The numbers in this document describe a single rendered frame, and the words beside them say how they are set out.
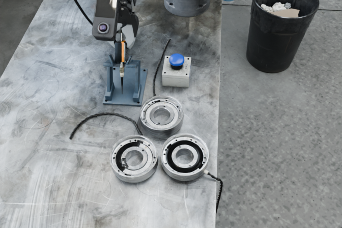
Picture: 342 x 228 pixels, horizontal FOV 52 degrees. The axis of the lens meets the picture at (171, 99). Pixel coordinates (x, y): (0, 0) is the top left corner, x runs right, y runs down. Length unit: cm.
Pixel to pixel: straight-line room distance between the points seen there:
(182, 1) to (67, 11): 38
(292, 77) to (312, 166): 57
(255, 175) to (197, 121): 90
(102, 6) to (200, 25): 45
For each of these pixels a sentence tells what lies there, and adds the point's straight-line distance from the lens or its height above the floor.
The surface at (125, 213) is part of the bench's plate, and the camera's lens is 76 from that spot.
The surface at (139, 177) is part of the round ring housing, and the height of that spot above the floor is 83.
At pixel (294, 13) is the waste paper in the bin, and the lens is 198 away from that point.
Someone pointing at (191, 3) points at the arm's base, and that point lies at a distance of 112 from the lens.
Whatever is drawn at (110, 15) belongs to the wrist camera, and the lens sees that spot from 73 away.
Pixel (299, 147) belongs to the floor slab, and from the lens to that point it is 185.
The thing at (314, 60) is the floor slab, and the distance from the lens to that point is 227.
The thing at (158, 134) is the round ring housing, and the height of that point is 82.
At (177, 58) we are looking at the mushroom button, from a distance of 89.
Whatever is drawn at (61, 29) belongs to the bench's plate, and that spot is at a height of 80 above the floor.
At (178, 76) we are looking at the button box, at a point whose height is 84.
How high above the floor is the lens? 151
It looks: 52 degrees down
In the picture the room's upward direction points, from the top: 1 degrees counter-clockwise
